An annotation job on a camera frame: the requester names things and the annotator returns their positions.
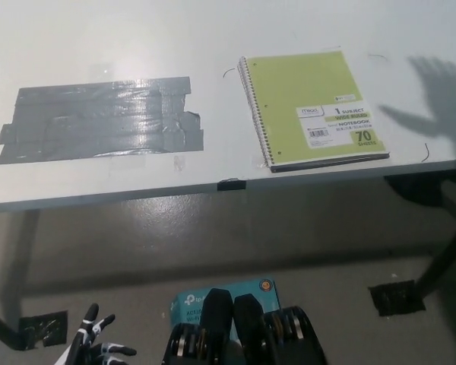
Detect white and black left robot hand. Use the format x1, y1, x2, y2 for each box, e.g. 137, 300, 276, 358
59, 302, 138, 365

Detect green spiral notebook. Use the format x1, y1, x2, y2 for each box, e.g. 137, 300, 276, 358
236, 50, 391, 174

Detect black robot torso blocks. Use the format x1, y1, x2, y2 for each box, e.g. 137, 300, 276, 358
161, 287, 328, 365

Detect teal router box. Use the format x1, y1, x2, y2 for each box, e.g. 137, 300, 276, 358
169, 277, 282, 341

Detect small black tape piece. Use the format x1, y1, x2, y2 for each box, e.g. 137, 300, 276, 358
217, 177, 247, 192

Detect grey duct tape patch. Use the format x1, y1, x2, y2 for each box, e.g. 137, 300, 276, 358
0, 75, 205, 167

